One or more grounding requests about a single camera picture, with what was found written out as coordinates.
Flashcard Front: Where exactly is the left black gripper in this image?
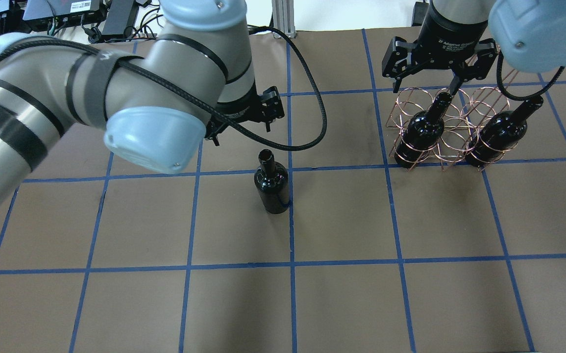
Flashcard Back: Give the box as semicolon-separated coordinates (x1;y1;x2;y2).
209;86;285;147

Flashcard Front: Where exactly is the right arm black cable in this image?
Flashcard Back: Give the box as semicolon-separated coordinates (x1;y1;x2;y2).
496;51;566;102

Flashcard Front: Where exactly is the copper wire wine basket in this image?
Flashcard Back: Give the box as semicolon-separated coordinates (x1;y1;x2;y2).
385;79;512;170

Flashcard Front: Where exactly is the black bottle in basket right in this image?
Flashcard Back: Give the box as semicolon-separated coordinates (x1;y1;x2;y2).
465;96;543;168

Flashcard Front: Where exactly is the aluminium frame post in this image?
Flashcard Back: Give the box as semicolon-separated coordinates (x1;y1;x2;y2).
271;0;297;38

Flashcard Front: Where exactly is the black bottle in basket left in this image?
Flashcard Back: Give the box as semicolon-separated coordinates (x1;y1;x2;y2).
394;92;453;169

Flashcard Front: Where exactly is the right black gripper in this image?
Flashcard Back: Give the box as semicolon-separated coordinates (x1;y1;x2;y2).
382;10;498;96

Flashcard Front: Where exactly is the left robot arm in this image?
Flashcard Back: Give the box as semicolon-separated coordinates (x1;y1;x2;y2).
0;0;284;204

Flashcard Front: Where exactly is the black wine bottle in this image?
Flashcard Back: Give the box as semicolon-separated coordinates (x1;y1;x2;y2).
253;149;291;214

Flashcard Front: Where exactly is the black bottle in basket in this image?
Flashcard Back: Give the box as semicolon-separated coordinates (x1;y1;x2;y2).
394;92;453;169
465;96;543;168

